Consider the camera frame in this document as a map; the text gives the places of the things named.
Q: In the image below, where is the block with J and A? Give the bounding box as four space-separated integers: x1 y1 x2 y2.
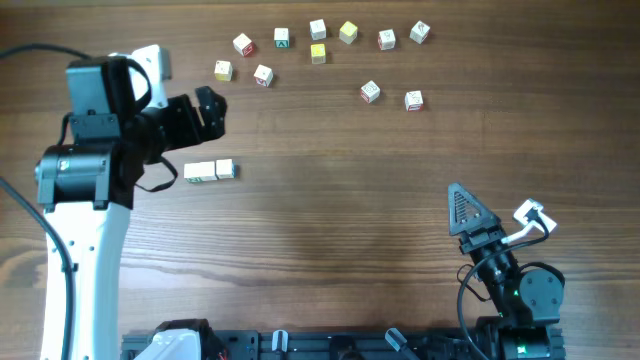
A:
184 163 202 183

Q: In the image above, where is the block with seven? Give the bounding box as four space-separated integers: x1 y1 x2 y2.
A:
215 159 236 180

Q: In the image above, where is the block with number eight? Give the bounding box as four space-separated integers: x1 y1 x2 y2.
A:
360 80 381 104

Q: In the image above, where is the block red side top row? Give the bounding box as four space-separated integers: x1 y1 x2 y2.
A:
378 29 396 51

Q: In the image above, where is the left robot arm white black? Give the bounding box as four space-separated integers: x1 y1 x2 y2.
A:
35 56 227 359

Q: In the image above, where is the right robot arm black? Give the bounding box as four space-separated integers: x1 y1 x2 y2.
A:
448 183 566 359

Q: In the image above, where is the yellow side block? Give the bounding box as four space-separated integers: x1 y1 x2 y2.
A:
214 60 233 82

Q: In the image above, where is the block red W side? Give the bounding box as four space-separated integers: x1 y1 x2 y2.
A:
254 64 274 87

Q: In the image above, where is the block with red M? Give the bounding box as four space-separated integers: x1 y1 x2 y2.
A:
232 33 255 57

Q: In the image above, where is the block with green A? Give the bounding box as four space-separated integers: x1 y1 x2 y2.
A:
274 28 290 48

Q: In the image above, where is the yellow block lower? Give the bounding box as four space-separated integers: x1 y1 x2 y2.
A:
310 43 326 64

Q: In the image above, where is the block with red I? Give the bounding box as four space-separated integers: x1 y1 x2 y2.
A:
404 90 424 112

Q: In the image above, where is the white block top row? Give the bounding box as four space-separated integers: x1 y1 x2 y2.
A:
309 19 327 41

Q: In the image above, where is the yellow top block upper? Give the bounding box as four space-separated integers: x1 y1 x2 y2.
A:
339 21 358 44

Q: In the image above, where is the white block far right top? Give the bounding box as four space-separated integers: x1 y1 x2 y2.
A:
409 20 431 44

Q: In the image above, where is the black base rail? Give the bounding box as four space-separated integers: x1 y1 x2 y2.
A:
119 319 567 360

